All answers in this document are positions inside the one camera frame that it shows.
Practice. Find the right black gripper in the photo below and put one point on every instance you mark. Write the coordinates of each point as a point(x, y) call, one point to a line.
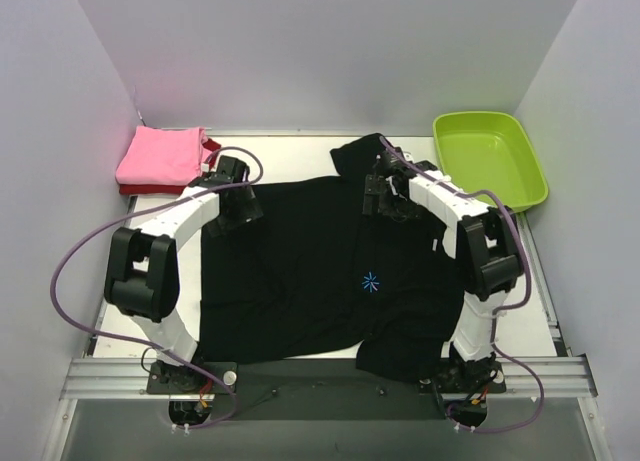
point(373, 187)

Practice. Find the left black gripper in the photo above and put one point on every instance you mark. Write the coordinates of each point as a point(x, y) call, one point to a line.
point(242, 209)

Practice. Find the black t shirt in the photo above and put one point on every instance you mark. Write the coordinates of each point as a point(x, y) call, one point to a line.
point(315, 274)

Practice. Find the green plastic tray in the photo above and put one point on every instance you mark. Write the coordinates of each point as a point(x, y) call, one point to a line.
point(490, 150)

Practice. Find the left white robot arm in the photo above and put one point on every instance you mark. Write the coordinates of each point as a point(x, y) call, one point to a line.
point(142, 278)

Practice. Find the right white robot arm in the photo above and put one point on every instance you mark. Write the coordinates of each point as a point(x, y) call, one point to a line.
point(481, 239)

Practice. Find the folded pink t shirt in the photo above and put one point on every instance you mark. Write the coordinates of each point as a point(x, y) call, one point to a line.
point(165, 157)

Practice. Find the folded red t shirt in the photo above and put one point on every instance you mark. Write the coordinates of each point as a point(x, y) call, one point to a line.
point(147, 189)

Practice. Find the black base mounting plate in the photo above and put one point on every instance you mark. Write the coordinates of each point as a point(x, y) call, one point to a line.
point(318, 390)

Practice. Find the aluminium rail frame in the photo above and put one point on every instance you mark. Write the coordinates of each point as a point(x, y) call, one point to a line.
point(526, 334)

